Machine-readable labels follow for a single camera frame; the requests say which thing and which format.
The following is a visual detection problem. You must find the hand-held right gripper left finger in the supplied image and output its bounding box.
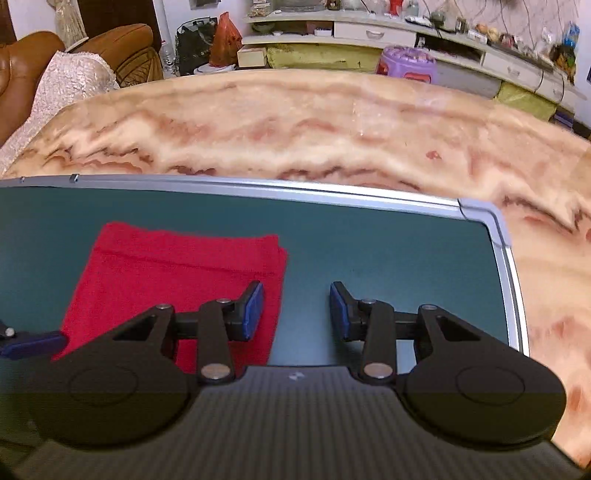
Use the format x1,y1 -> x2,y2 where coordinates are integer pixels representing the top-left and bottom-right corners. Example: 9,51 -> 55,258
99,281 -> 265,386

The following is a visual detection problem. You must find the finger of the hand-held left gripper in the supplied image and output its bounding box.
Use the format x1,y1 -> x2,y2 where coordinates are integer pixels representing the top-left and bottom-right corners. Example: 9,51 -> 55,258
0,322 -> 69,361

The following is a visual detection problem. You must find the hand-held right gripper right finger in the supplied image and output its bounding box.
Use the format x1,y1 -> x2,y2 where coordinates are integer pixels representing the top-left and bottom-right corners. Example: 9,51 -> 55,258
329,281 -> 512,385

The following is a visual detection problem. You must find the red long-sleeve shirt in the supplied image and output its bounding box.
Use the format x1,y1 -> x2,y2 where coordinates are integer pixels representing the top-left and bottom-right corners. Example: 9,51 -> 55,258
52,222 -> 289,374

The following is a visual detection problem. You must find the beige box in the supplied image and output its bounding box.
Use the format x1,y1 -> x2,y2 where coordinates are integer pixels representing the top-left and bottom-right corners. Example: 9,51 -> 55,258
237,46 -> 269,69

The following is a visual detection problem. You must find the yellow green fabric bundle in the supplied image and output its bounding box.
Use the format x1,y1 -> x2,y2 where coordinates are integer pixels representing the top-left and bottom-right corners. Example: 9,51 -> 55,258
494,82 -> 557,121
267,44 -> 384,72

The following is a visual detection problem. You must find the purple plastic stool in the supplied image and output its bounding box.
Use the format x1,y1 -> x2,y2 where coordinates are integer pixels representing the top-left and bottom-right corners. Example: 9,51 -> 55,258
376,45 -> 438,85

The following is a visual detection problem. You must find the white lace sofa cover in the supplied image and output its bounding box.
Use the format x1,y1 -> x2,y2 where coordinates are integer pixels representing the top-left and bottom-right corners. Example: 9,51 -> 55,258
0,50 -> 122,176

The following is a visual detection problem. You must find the clear plastic bottle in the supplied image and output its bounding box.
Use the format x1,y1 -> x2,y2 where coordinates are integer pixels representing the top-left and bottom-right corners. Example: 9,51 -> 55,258
159,41 -> 178,77

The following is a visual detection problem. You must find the orange plastic bag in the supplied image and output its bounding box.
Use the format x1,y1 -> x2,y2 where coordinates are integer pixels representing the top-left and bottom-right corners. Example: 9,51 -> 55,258
209,11 -> 243,69

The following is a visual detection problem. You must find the black bag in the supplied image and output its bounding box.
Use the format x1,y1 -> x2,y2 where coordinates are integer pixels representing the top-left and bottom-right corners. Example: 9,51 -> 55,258
175,17 -> 218,77

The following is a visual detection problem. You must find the white television cabinet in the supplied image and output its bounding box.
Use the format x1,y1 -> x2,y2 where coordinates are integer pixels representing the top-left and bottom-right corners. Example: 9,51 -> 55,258
242,9 -> 587,107

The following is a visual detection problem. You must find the brown leather sofa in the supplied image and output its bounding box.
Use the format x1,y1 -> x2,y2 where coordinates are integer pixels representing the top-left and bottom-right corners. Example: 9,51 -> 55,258
0,23 -> 164,148

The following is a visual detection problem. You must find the dark wooden door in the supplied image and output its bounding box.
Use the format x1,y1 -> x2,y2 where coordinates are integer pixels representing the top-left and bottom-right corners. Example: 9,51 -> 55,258
76,0 -> 162,47

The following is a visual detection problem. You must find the beige curtain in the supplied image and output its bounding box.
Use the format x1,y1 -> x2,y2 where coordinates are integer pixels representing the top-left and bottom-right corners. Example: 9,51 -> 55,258
46,0 -> 88,47

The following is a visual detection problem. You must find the green board with silver frame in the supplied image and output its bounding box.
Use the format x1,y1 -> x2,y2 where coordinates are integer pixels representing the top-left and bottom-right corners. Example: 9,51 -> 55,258
0,173 -> 532,444

